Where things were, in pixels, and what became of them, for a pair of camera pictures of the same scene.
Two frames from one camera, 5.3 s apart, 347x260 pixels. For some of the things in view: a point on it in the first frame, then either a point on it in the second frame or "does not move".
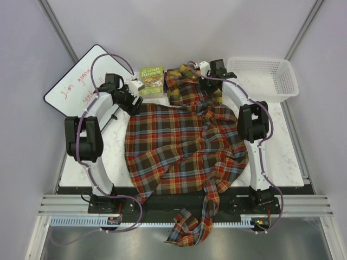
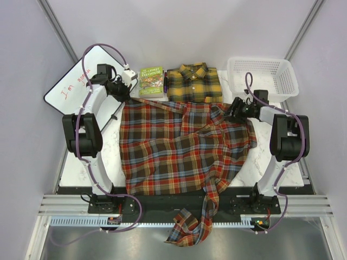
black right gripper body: x=207 y=86 to x=244 y=110
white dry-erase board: x=72 y=92 does not move
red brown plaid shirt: x=174 y=148 does not move
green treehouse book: x=152 y=78 does not move
